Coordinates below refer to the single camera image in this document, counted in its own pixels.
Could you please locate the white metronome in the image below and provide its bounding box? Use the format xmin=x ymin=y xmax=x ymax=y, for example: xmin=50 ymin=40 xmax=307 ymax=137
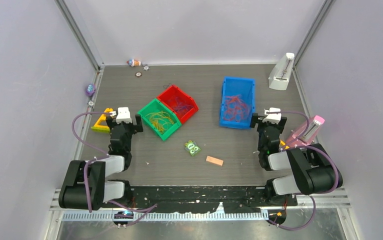
xmin=268 ymin=52 xmax=295 ymax=91

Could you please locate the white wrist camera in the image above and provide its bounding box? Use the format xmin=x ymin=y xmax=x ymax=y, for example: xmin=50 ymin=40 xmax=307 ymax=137
xmin=262 ymin=107 xmax=282 ymax=124
xmin=109 ymin=107 xmax=133 ymax=124

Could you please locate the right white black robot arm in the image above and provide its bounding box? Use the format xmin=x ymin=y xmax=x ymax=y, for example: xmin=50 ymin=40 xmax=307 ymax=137
xmin=250 ymin=108 xmax=344 ymax=206

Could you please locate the green plastic bin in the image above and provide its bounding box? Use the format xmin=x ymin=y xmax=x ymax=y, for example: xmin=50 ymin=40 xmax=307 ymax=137
xmin=138 ymin=98 xmax=182 ymax=141

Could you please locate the blue plastic bin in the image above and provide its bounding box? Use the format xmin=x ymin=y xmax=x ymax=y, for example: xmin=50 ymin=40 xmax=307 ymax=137
xmin=219 ymin=76 xmax=256 ymax=129

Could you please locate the orange wooden block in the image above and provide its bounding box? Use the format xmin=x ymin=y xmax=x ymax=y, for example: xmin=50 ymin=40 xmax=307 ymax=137
xmin=206 ymin=155 xmax=224 ymax=167

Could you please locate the purple round toy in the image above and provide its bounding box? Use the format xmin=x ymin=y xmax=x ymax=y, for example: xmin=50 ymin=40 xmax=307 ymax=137
xmin=85 ymin=83 xmax=96 ymax=97

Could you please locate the yellow cable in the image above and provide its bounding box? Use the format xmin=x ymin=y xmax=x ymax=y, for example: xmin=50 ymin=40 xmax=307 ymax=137
xmin=145 ymin=111 xmax=176 ymax=132

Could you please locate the red orange cable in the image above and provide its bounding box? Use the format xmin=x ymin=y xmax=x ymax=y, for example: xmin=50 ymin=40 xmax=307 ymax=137
xmin=222 ymin=94 xmax=254 ymax=123

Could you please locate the small figurine toy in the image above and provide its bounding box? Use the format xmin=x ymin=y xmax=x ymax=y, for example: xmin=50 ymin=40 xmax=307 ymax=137
xmin=126 ymin=58 xmax=142 ymax=67

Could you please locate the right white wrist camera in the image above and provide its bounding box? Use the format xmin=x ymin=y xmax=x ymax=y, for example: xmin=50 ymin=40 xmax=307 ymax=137
xmin=262 ymin=107 xmax=282 ymax=124

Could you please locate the red plastic bin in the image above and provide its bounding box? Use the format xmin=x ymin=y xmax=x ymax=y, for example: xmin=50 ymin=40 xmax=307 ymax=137
xmin=156 ymin=84 xmax=199 ymax=125

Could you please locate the pink metronome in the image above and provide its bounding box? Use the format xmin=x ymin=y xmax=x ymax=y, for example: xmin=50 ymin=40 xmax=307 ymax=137
xmin=285 ymin=115 xmax=325 ymax=147

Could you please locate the green frog toy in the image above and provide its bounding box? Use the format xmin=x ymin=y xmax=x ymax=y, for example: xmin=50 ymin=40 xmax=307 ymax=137
xmin=184 ymin=140 xmax=201 ymax=157

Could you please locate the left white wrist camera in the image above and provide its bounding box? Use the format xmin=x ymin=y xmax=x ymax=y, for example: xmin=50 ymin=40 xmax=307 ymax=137
xmin=109 ymin=107 xmax=133 ymax=124

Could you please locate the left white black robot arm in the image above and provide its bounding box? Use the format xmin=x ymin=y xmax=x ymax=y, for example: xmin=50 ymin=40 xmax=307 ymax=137
xmin=58 ymin=111 xmax=143 ymax=212

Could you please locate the left yellow triangle frame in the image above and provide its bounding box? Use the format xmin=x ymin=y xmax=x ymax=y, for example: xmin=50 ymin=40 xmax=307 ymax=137
xmin=91 ymin=108 xmax=114 ymax=134

